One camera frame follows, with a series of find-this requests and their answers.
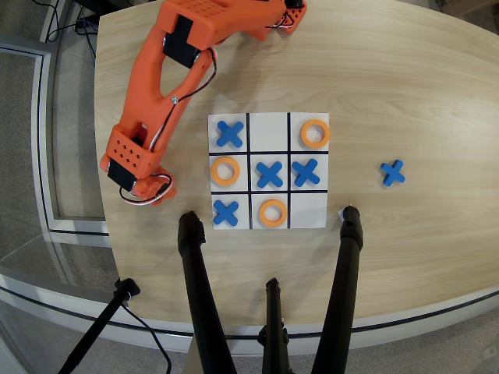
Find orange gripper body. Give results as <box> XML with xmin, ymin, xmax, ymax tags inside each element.
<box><xmin>129</xmin><ymin>164</ymin><xmax>177</xmax><ymax>207</ymax></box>

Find blue foam cross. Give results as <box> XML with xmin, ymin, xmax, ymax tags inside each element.
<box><xmin>212</xmin><ymin>199</ymin><xmax>239</xmax><ymax>227</ymax></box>
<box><xmin>380</xmin><ymin>159</ymin><xmax>406</xmax><ymax>187</ymax></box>
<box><xmin>256</xmin><ymin>161</ymin><xmax>284</xmax><ymax>189</ymax></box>
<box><xmin>291</xmin><ymin>158</ymin><xmax>321</xmax><ymax>188</ymax></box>
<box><xmin>216</xmin><ymin>120</ymin><xmax>246</xmax><ymax>150</ymax></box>

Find thick black tripod leg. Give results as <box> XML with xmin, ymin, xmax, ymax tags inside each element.
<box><xmin>177</xmin><ymin>210</ymin><xmax>239</xmax><ymax>374</ymax></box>
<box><xmin>310</xmin><ymin>205</ymin><xmax>365</xmax><ymax>374</ymax></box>

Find white tic-tac-toe board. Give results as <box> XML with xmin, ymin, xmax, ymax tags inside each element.
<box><xmin>207</xmin><ymin>112</ymin><xmax>331</xmax><ymax>231</ymax></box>

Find black stand pole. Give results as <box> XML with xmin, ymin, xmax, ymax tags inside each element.
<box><xmin>57</xmin><ymin>277</ymin><xmax>142</xmax><ymax>374</ymax></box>

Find thin black tripod leg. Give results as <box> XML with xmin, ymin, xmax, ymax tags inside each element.
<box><xmin>256</xmin><ymin>277</ymin><xmax>292</xmax><ymax>374</ymax></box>

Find small white tag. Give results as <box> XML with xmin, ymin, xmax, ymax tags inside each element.
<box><xmin>336</xmin><ymin>203</ymin><xmax>354</xmax><ymax>224</ymax></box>

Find orange foam ring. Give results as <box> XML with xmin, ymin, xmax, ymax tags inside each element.
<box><xmin>299</xmin><ymin>118</ymin><xmax>331</xmax><ymax>150</ymax></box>
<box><xmin>210</xmin><ymin>156</ymin><xmax>242</xmax><ymax>186</ymax></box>
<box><xmin>258</xmin><ymin>199</ymin><xmax>289</xmax><ymax>228</ymax></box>

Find white glass partition frame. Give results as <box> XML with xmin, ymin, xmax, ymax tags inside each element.
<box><xmin>0</xmin><ymin>42</ymin><xmax>111</xmax><ymax>239</ymax></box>

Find black forearm wire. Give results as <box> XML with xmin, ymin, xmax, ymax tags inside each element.
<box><xmin>149</xmin><ymin>47</ymin><xmax>218</xmax><ymax>153</ymax></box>

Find black stand cable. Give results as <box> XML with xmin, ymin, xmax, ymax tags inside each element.
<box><xmin>119</xmin><ymin>302</ymin><xmax>173</xmax><ymax>374</ymax></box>

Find black floor cables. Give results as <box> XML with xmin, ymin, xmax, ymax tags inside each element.
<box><xmin>43</xmin><ymin>0</ymin><xmax>98</xmax><ymax>60</ymax></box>

